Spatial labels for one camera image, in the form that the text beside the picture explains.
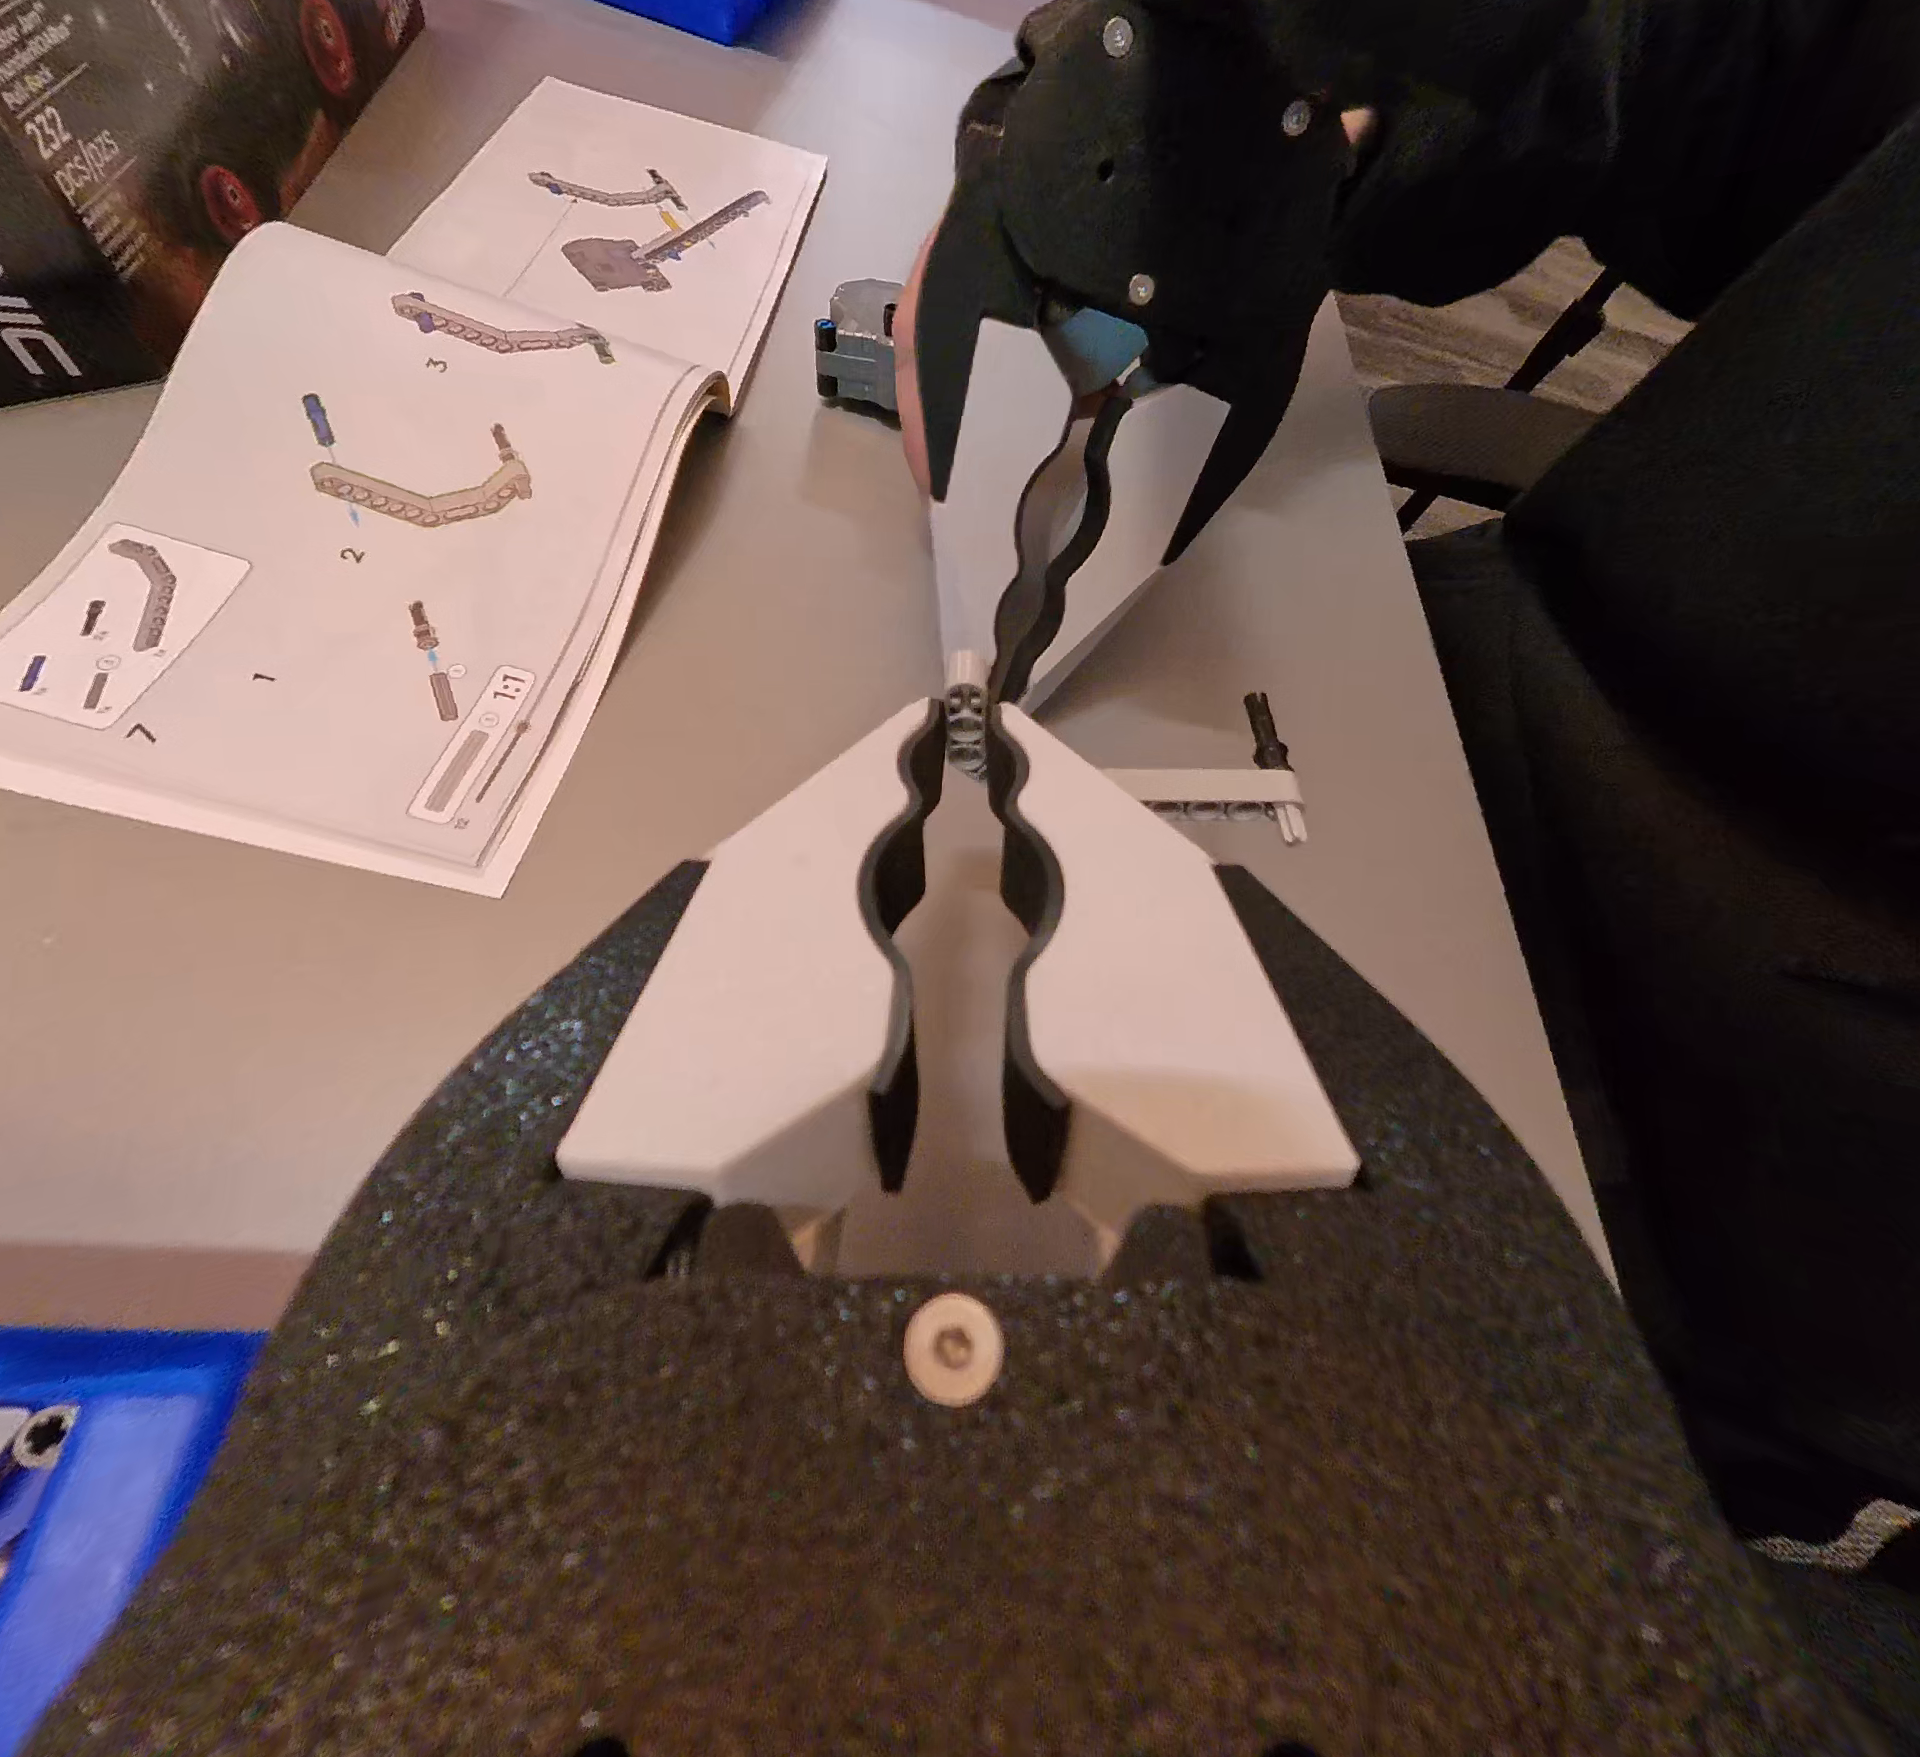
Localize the black toy set box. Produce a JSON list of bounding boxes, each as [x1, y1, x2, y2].
[[0, 0, 428, 409]]

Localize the person's right hand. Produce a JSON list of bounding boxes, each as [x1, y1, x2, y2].
[[897, 241, 948, 500]]

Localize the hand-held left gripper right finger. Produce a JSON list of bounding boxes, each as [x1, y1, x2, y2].
[[990, 702, 1366, 1275]]

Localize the grey bent beam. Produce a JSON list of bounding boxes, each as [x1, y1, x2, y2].
[[944, 654, 1310, 845]]

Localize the person's right forearm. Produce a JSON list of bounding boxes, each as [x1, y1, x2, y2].
[[1140, 0, 1920, 323]]

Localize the grey motor block assembly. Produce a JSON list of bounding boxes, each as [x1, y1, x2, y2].
[[810, 274, 918, 409]]

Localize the grey desk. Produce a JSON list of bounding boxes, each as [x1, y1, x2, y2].
[[0, 0, 1622, 1340]]

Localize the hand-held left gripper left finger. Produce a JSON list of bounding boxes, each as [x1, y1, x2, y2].
[[553, 700, 953, 1267]]

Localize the blue parts tray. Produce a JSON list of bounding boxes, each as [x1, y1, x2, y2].
[[0, 1325, 273, 1757]]

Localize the open instruction booklet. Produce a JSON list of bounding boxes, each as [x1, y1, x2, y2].
[[0, 75, 832, 901]]

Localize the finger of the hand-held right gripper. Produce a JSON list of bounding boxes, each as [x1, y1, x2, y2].
[[1000, 300, 1232, 722], [927, 315, 1100, 668]]

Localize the black office chair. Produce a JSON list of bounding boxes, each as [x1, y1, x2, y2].
[[1361, 268, 1639, 532]]

